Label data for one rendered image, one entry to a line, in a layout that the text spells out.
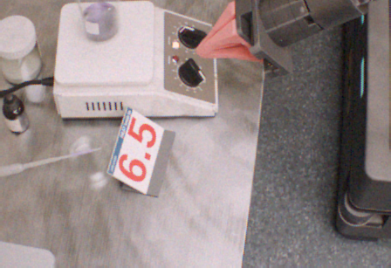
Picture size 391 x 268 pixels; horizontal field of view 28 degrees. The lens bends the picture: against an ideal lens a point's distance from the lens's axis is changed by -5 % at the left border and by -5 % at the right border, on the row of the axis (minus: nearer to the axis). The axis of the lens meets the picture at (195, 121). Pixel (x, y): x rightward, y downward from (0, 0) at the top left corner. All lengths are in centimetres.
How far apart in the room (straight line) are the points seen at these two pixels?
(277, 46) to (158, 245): 28
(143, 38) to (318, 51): 107
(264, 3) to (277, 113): 107
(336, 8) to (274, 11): 7
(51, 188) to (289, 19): 36
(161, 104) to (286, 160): 89
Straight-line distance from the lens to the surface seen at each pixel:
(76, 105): 98
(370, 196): 151
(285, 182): 181
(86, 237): 95
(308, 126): 188
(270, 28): 83
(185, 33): 100
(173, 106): 98
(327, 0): 80
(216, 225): 95
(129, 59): 95
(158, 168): 98
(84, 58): 96
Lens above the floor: 164
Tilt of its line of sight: 61 degrees down
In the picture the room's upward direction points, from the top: 2 degrees clockwise
